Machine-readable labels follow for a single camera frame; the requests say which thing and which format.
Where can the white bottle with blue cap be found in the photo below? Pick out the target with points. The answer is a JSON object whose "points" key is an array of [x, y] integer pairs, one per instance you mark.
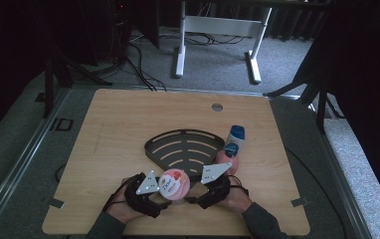
{"points": [[236, 134]]}

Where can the dark curtain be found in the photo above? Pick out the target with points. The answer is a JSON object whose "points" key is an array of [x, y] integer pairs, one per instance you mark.
{"points": [[9, 66], [367, 83]]}

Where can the person's left hand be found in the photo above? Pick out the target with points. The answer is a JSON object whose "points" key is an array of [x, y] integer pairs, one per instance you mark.
{"points": [[121, 210]]}

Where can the pink bottle with blue cap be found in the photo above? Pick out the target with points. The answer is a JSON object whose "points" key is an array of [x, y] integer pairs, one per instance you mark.
{"points": [[226, 163]]}

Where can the black tripod stand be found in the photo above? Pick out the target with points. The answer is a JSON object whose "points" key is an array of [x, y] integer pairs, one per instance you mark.
{"points": [[320, 99], [50, 83]]}

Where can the grey tape piece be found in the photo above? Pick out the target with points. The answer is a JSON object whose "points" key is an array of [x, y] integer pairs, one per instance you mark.
{"points": [[54, 202], [299, 201]]}

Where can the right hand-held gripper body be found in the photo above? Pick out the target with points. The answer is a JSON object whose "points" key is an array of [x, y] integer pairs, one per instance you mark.
{"points": [[216, 192]]}

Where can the metal floor rail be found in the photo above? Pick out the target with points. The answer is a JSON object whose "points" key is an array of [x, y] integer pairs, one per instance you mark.
{"points": [[343, 176], [19, 156]]}

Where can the black computer tower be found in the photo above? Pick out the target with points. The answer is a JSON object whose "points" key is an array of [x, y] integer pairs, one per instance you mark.
{"points": [[120, 30]]}

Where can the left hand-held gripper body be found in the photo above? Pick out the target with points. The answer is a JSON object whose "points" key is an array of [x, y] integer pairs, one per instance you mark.
{"points": [[141, 199]]}

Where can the white desk frame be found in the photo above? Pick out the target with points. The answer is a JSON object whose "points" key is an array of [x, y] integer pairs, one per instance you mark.
{"points": [[223, 26]]}

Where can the dark grey metal corner shelf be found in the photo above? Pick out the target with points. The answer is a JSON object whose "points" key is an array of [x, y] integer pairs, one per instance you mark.
{"points": [[184, 146]]}

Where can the round grey table grommet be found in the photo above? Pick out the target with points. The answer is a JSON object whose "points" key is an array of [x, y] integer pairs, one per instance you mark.
{"points": [[217, 107]]}

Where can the pink jar with white lid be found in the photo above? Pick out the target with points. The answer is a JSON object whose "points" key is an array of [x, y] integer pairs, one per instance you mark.
{"points": [[173, 184]]}

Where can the person's right hand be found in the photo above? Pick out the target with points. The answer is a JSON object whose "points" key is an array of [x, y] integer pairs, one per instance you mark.
{"points": [[239, 200]]}

